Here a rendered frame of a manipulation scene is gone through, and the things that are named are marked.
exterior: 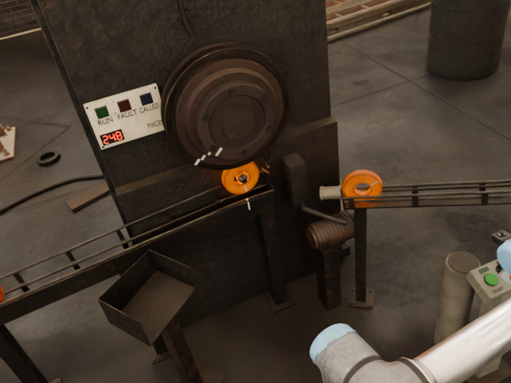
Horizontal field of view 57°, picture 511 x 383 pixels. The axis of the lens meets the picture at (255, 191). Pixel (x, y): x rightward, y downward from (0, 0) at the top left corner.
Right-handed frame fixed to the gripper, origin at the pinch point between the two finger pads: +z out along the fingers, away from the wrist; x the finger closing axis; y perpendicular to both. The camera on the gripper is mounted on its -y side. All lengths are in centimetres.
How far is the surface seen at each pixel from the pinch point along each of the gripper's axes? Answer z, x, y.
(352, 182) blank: 12, -21, -56
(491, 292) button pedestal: 6.6, -2.8, 3.9
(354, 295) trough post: 82, -19, -33
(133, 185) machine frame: 9, -101, -87
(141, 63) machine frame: -32, -84, -105
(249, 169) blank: 9, -56, -76
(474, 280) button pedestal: 8.1, -4.5, -2.2
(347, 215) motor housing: 33, -21, -53
